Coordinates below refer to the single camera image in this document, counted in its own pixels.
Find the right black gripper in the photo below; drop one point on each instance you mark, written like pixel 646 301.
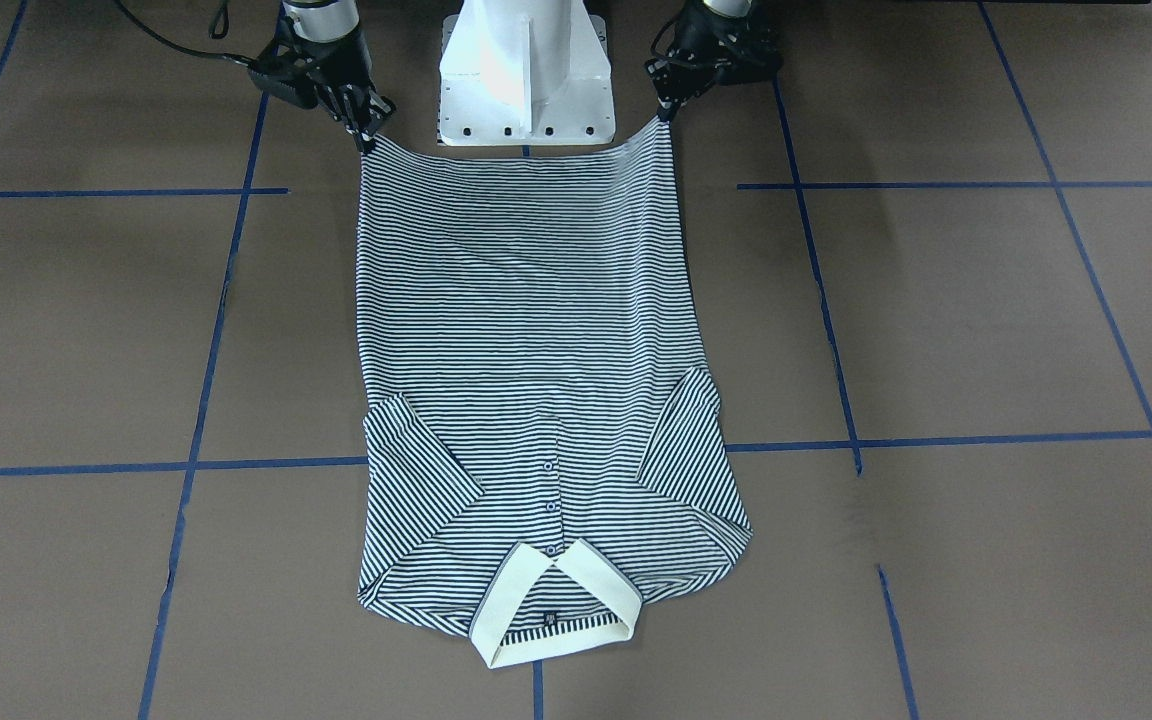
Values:
pixel 333 58

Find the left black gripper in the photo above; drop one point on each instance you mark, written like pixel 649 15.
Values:
pixel 715 42

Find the navy white striped polo shirt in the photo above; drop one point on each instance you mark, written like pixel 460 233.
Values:
pixel 543 434

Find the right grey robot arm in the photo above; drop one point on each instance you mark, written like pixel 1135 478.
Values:
pixel 320 21

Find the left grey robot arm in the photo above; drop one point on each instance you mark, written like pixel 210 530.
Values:
pixel 726 6

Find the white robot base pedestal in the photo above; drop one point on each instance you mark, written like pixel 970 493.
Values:
pixel 525 73

